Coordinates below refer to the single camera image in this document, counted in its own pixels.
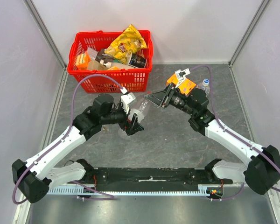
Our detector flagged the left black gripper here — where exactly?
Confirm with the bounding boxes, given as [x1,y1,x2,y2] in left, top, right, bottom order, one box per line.
[101,103,144,135]

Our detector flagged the clear bottle red label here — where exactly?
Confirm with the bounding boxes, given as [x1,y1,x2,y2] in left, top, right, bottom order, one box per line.
[118,97,152,140]

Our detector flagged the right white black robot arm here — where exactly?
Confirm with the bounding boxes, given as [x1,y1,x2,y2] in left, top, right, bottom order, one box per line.
[145,84,280,195]

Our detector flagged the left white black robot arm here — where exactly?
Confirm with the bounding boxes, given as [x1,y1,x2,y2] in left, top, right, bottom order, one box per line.
[12,92,144,203]

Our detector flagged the clear bottle blue label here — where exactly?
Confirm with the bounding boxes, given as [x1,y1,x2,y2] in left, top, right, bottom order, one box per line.
[102,125,108,131]

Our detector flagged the small bottle white cap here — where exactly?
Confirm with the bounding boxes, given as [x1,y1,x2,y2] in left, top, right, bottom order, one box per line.
[196,79,210,95]

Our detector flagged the beige pump bottle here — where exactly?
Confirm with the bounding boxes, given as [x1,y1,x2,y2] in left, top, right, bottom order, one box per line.
[87,60,135,71]

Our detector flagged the red plastic shopping basket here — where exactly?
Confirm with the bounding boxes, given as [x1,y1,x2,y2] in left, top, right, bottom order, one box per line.
[67,30,154,92]

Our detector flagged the orange cardboard box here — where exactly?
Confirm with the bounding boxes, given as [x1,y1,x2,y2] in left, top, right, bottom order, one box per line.
[166,73,196,95]

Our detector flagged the black instant noodle cup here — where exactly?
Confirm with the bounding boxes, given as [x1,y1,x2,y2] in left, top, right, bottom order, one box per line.
[126,53,147,69]

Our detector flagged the yellow chips bag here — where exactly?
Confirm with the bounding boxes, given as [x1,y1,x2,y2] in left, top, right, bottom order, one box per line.
[104,24,147,64]

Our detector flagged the brown snack packet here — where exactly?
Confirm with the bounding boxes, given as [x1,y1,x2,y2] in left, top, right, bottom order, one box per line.
[95,49,115,63]

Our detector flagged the clear plastic packet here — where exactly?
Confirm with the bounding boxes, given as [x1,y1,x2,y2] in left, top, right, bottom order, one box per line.
[87,47,98,60]

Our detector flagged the orange yellow sponge pack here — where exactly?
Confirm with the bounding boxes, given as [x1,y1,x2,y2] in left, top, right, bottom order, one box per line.
[75,51,91,70]

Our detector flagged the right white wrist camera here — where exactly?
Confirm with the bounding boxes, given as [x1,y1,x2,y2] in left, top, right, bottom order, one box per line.
[175,68,190,88]

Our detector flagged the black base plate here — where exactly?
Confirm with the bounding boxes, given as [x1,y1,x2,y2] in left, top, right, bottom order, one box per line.
[78,168,233,192]

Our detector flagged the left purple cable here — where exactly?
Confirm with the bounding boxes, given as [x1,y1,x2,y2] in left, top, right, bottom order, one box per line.
[12,74,127,205]

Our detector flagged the white slotted cable duct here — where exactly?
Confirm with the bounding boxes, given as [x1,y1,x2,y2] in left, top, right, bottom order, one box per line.
[47,184,218,196]

